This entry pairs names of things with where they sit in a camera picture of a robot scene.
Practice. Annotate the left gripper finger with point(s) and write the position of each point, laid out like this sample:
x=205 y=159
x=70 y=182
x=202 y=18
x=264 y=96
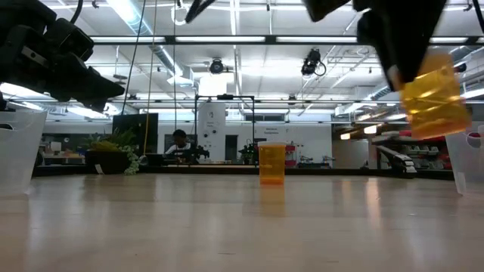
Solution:
x=95 y=107
x=83 y=85

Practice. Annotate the black overhead camera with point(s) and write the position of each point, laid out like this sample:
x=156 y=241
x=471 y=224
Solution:
x=311 y=62

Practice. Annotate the black aluminium table frame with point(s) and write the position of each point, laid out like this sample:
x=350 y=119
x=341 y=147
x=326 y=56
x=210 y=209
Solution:
x=219 y=170

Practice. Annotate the person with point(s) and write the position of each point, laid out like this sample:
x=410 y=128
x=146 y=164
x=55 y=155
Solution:
x=179 y=145

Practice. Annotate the potted green plant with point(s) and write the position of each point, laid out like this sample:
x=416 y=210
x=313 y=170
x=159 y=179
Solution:
x=109 y=160

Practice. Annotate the black stand frame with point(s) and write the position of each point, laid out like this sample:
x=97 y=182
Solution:
x=225 y=97

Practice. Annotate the overhead light bar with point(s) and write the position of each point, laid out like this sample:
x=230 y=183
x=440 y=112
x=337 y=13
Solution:
x=170 y=39

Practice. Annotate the black round ceiling fixture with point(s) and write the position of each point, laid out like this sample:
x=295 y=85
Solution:
x=216 y=66

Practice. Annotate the black stapler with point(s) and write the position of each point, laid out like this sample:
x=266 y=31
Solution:
x=397 y=160

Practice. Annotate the black monitor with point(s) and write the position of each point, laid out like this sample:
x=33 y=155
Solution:
x=134 y=128

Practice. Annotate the white pillar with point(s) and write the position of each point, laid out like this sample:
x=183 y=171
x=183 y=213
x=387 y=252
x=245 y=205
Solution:
x=211 y=128

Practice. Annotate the amber pill bottle white cap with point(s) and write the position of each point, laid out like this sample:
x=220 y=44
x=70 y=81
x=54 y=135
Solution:
x=435 y=109
x=272 y=162

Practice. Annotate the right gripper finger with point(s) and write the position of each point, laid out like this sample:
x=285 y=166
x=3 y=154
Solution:
x=410 y=56

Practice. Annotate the clear plastic bin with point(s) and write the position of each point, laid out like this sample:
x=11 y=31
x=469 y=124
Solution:
x=19 y=151
x=469 y=170

